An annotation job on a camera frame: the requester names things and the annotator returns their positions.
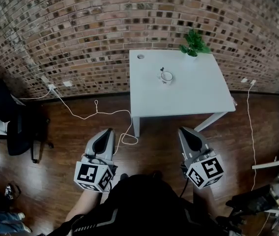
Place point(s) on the person's black clothing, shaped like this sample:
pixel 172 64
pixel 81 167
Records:
pixel 149 205

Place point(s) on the white side table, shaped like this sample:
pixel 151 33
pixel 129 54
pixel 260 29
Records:
pixel 277 165

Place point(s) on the black metal stand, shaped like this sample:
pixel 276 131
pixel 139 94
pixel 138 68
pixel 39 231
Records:
pixel 252 203

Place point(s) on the black office chair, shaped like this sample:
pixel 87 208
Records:
pixel 19 131

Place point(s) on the green potted plant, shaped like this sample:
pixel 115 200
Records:
pixel 194 43

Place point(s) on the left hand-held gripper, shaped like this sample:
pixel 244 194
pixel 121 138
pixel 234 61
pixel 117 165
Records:
pixel 92 176

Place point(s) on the person's left forearm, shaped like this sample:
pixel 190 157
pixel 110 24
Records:
pixel 85 203

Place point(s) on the white charger plug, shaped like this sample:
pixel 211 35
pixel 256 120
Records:
pixel 253 82

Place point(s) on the white cup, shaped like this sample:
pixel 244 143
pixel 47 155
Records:
pixel 166 79

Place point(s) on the black camera gear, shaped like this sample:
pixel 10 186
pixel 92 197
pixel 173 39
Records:
pixel 9 192

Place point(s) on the person's right forearm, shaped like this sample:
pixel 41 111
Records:
pixel 203 200

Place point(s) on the brown bottle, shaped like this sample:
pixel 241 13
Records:
pixel 234 102

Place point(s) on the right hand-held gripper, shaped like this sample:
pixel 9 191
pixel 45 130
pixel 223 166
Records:
pixel 205 172

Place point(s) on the small brown object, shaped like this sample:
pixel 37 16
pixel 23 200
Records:
pixel 162 69

